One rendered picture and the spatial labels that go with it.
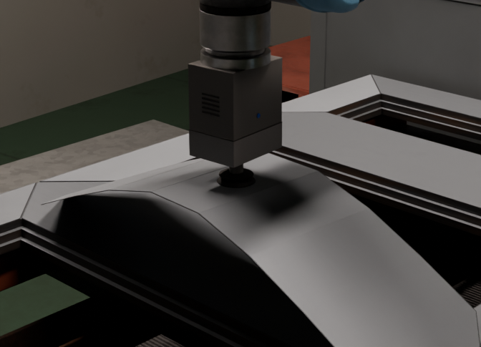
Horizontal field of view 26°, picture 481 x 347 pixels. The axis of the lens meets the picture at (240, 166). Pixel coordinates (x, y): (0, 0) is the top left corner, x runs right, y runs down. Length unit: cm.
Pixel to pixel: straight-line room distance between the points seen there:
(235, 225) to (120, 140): 91
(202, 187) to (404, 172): 47
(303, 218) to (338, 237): 4
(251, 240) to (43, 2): 352
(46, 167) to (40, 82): 273
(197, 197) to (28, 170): 76
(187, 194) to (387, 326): 26
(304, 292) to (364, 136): 69
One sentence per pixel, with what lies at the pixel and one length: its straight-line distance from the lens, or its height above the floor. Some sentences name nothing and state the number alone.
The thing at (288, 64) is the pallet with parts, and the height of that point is 14.
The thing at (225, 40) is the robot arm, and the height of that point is 114.
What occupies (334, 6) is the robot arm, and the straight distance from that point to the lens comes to 98.
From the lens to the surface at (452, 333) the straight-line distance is 106.
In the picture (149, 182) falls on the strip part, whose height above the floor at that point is 96.
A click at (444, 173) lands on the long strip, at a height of 85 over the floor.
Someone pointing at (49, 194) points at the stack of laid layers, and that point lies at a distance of 147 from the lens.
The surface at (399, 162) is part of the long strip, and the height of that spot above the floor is 85.
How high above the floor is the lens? 140
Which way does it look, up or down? 21 degrees down
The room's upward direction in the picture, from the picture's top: straight up
